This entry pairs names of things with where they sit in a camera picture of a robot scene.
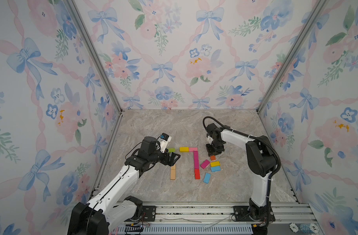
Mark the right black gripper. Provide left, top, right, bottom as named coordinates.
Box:
left=205, top=140, right=224, bottom=155

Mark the yellow block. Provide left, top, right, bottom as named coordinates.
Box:
left=179, top=147, right=190, bottom=152
left=210, top=161, right=221, bottom=167

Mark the pink block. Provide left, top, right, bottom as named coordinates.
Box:
left=189, top=147, right=198, bottom=152

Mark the magenta block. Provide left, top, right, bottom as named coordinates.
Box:
left=193, top=151, right=198, bottom=162
left=194, top=160, right=199, bottom=169
left=200, top=160, right=210, bottom=169

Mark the blue block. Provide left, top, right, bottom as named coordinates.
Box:
left=203, top=173, right=211, bottom=184
left=210, top=165, right=222, bottom=172

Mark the red block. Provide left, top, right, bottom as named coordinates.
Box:
left=194, top=168, right=200, bottom=180

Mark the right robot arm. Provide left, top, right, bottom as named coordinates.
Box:
left=204, top=123, right=281, bottom=227

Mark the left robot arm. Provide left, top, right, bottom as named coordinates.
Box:
left=67, top=133, right=180, bottom=235

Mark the blue block bottom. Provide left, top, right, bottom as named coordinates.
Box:
left=203, top=173, right=211, bottom=184

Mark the white blue object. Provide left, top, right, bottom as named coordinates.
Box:
left=289, top=223, right=319, bottom=234

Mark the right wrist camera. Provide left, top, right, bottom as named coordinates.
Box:
left=206, top=134, right=213, bottom=145

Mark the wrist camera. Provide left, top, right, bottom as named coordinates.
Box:
left=157, top=133, right=172, bottom=153
left=206, top=134, right=213, bottom=145

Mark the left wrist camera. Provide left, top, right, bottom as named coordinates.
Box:
left=157, top=133, right=172, bottom=153

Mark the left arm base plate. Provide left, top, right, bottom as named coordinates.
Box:
left=128, top=205, right=156, bottom=222

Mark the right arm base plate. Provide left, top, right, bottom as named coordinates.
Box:
left=231, top=206, right=275, bottom=223

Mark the white cable duct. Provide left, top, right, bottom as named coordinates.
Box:
left=112, top=224, right=254, bottom=235

